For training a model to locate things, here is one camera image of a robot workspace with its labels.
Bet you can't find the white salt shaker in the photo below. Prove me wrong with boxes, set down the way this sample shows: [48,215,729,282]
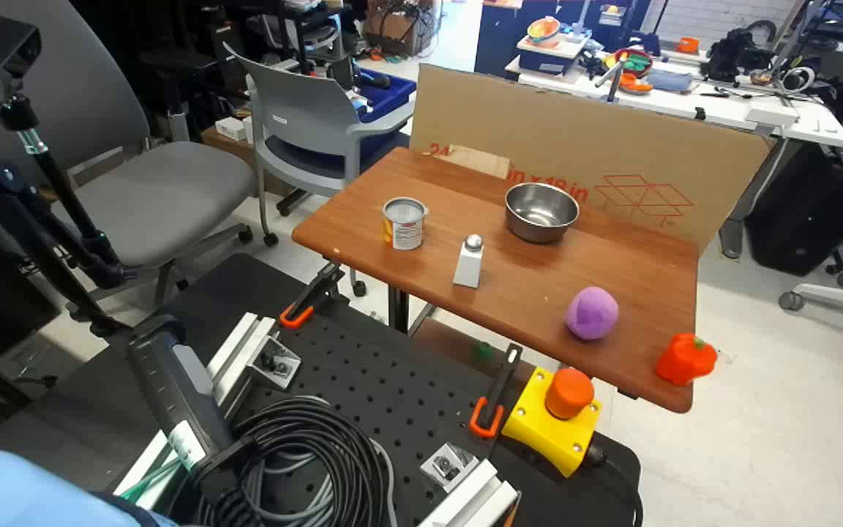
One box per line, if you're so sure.
[454,235,484,286]

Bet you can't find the cardboard panel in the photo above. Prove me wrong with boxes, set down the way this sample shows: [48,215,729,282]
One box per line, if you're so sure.
[410,65,774,247]

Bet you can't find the grey office chair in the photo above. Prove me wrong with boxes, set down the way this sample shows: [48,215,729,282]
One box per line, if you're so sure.
[0,0,256,310]

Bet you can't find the white background desk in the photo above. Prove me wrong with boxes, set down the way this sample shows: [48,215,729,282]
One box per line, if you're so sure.
[508,46,843,149]

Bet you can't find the light grey chair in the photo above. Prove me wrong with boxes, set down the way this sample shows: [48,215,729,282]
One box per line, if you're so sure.
[240,57,417,216]

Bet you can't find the black breadboard table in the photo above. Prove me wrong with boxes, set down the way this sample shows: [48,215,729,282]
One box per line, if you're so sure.
[0,256,644,527]

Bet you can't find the orange black clamp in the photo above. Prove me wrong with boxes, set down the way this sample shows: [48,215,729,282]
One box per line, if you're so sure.
[468,343,521,439]
[278,264,339,329]

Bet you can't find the purple plush ball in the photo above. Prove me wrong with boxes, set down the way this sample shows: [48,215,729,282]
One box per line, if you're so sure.
[565,286,620,341]

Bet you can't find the coiled black cable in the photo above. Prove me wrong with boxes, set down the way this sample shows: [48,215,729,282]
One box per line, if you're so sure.
[192,392,402,527]

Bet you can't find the metal bowl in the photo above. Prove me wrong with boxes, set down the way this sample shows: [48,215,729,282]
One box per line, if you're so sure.
[505,182,581,242]

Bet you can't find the tin can peach label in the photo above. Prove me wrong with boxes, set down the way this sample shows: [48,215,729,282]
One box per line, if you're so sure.
[385,197,427,251]

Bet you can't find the orange black clamp right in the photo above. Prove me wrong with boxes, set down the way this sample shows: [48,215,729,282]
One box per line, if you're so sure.
[468,343,521,439]

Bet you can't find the orange toy pepper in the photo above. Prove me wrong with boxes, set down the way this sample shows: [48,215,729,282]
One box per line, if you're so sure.
[656,333,717,386]

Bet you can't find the orange black clamp left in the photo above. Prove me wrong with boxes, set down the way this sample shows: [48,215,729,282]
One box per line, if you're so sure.
[278,264,339,329]

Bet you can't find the yellow emergency stop button box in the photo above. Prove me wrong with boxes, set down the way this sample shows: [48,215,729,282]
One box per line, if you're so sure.
[500,365,604,478]

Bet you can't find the black camera on stand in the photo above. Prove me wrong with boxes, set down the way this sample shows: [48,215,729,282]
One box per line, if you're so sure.
[0,14,126,286]

